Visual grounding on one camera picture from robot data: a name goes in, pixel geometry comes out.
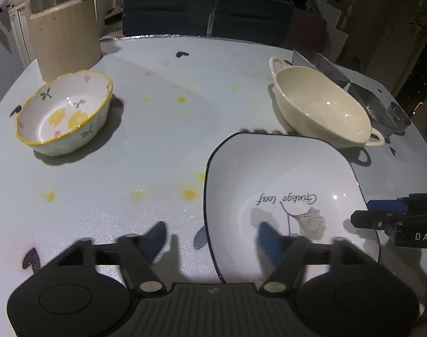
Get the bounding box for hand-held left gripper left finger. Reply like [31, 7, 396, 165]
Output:
[54, 221, 170, 296]

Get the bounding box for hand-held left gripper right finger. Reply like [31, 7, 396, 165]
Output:
[257, 220, 374, 293]

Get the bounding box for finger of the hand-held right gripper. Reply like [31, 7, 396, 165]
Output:
[367, 198, 411, 214]
[350, 210, 398, 233]

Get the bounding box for white square plate black rim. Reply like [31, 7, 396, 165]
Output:
[203, 131, 382, 283]

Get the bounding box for steel heart-shaped bowl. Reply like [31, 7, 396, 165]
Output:
[388, 101, 412, 135]

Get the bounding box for small steel rectangular container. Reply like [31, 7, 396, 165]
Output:
[349, 81, 398, 138]

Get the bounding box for cream two-handled bowl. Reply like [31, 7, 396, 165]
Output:
[269, 56, 386, 149]

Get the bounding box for floral bowl with yellow rim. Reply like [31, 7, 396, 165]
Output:
[15, 70, 114, 157]

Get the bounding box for maroon chair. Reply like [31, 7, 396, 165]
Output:
[285, 7, 328, 53]

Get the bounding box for white foam board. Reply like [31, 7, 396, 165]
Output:
[310, 0, 351, 64]

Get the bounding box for beige fluted cylindrical container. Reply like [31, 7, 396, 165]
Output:
[25, 0, 102, 82]

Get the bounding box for dark chair backs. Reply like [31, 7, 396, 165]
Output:
[122, 0, 216, 37]

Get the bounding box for white panelled cabinet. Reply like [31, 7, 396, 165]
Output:
[8, 0, 35, 67]

